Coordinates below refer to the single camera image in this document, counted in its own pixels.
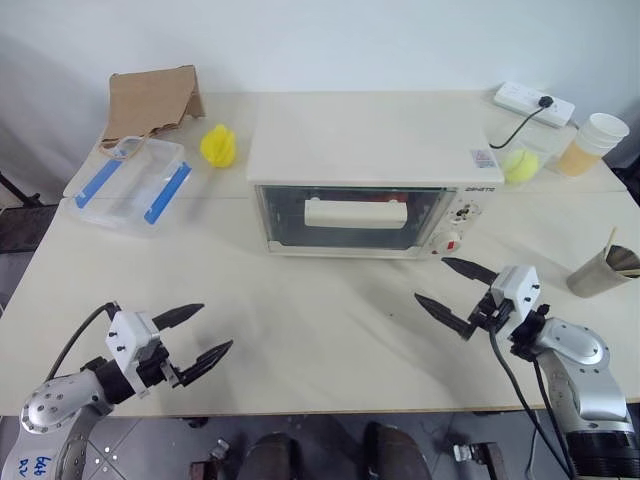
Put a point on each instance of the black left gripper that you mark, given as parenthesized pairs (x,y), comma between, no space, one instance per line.
(152,367)

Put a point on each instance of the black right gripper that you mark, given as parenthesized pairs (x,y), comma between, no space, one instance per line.
(492,312)

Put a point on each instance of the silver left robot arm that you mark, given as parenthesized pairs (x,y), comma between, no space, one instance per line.
(60,400)

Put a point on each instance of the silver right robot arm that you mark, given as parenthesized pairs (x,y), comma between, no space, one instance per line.
(580,360)

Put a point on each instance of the white oven timer knob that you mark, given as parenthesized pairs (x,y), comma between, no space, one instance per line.
(465,214)

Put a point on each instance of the glass oven door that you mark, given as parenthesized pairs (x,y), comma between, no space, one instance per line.
(280,220)

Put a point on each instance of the white toaster oven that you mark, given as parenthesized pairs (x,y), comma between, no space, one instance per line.
(370,140)

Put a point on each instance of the yellow object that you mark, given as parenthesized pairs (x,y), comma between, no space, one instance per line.
(219,146)

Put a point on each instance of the metal caster wheel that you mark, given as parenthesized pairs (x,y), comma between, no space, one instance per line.
(220,448)
(467,454)

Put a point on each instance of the metal cup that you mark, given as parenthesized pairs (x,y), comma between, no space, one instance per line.
(595,277)

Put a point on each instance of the yellow-green fuzzy ball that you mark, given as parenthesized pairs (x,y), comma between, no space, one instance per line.
(520,166)

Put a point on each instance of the dark rounded shape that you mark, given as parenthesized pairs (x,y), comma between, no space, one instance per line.
(395,452)
(274,457)

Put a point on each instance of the clear container with blue clips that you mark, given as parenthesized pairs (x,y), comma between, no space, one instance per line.
(127,192)

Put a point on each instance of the wooden chopstick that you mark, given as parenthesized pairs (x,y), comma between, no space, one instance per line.
(632,272)
(610,241)

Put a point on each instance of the clear plastic cup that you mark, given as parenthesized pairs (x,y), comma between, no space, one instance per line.
(545,150)

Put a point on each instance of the white power strip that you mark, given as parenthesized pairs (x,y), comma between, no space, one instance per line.
(515,95)

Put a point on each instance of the black stand leg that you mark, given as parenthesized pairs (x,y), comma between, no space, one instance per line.
(12,186)

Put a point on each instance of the brown cardboard piece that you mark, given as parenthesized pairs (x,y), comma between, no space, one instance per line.
(145,100)

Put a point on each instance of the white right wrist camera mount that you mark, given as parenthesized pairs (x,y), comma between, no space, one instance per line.
(517,292)

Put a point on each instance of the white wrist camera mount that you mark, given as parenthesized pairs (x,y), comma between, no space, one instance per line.
(131,335)
(517,292)

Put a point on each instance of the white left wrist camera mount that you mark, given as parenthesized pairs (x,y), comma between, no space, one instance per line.
(131,335)

